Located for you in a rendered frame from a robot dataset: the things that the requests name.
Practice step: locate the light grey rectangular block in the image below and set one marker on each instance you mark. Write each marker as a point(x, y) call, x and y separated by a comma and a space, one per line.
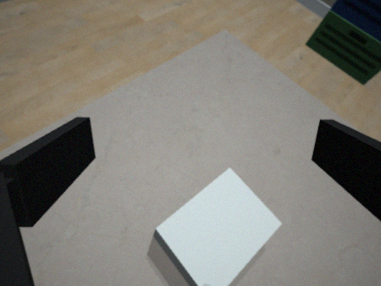
point(214, 235)

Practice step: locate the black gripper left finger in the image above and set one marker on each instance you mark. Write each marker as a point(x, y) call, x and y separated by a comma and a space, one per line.
point(31, 180)

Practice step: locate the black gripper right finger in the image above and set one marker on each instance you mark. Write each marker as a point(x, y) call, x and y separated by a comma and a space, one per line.
point(353, 160)

